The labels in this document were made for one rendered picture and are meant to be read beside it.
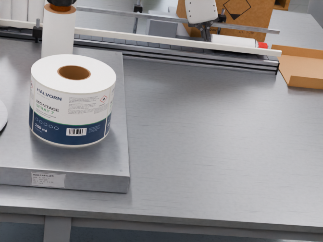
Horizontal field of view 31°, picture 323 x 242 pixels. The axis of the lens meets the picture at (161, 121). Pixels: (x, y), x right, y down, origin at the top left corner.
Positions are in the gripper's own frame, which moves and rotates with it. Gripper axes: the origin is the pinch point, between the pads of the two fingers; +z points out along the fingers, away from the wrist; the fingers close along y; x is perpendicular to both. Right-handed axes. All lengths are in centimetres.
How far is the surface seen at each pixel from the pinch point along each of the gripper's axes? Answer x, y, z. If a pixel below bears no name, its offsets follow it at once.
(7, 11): 2, 62, -23
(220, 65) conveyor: 4.9, -3.1, 10.3
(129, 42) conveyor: 2.4, 25.9, -4.1
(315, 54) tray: -12.6, -40.7, 23.1
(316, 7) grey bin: -191, -94, 84
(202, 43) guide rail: 4.3, 1.8, 1.3
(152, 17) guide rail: -3.1, 16.4, -8.9
